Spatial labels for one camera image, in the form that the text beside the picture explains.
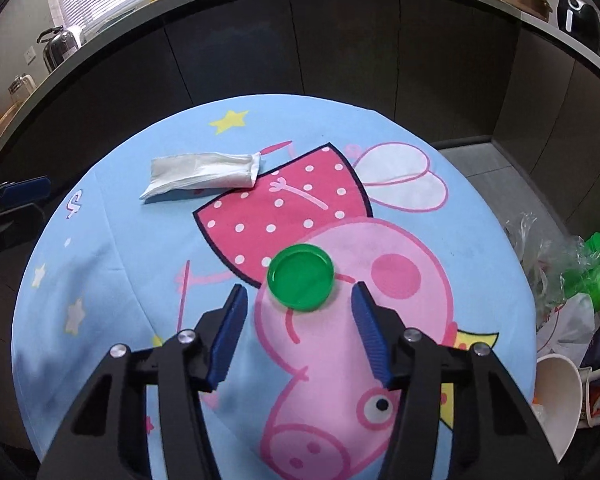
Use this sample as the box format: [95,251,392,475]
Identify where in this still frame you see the green plastic lid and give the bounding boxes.
[266,244,335,312]

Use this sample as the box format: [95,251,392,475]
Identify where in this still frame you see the white paper cup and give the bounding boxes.
[578,366,600,428]

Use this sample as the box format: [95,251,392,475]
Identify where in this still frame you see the white round trash bin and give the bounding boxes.
[532,353,583,462]

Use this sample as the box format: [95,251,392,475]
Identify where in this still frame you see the grey kitchen cabinets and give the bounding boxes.
[0,0,600,235]

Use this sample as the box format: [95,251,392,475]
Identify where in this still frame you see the white plastic bag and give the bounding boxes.
[536,292,597,366]

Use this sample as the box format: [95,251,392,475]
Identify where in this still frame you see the steel kettle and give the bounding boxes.
[36,25,80,73]

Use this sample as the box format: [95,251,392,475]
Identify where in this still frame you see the clear bag with green beans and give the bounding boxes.
[503,212,588,328]

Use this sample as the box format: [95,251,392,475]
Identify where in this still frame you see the white crumpled tissue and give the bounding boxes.
[140,152,261,200]

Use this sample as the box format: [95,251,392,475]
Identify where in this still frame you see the green bottle front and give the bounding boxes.
[562,265,600,312]

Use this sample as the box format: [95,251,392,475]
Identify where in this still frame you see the blue cartoon tablecloth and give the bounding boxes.
[12,96,535,479]

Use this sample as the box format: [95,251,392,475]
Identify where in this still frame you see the black air fryer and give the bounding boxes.
[556,0,600,54]

